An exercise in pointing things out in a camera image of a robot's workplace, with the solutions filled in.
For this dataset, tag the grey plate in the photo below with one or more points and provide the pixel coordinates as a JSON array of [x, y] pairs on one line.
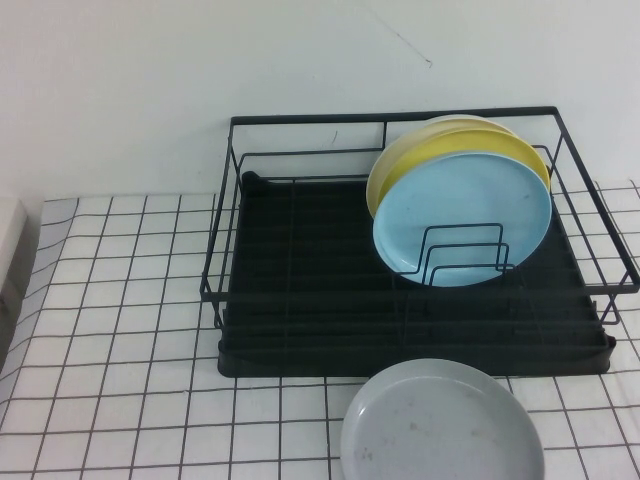
[[440, 430]]

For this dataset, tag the cream plate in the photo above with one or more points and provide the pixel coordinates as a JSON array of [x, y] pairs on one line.
[[395, 150]]

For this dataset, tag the grey box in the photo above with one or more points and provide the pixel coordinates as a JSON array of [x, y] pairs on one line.
[[12, 250]]

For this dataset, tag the black plastic drip tray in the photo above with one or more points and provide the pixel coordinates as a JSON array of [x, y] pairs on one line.
[[310, 250]]

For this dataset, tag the white black-grid tablecloth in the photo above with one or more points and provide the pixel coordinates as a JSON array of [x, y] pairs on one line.
[[125, 350]]

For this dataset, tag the light blue plate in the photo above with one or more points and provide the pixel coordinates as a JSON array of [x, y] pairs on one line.
[[465, 200]]

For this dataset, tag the yellow plate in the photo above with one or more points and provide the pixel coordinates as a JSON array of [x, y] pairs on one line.
[[450, 146]]

